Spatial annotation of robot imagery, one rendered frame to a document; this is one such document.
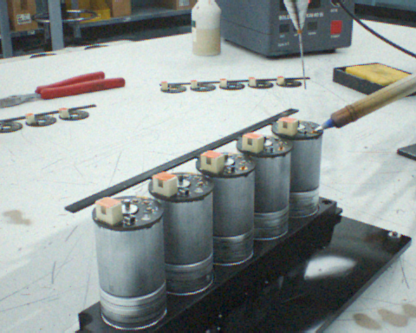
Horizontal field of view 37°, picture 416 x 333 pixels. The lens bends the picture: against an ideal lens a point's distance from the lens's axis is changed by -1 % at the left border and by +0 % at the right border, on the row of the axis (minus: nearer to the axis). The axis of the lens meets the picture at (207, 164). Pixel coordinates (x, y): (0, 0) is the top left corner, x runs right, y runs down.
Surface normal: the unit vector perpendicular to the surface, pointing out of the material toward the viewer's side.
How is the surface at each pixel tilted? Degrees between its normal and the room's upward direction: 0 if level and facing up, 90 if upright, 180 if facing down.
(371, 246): 0
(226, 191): 90
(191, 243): 90
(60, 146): 0
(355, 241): 0
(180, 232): 90
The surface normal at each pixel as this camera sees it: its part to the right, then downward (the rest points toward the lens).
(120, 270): -0.11, 0.38
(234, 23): -0.91, 0.16
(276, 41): 0.41, 0.34
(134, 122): 0.00, -0.92
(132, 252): 0.15, 0.37
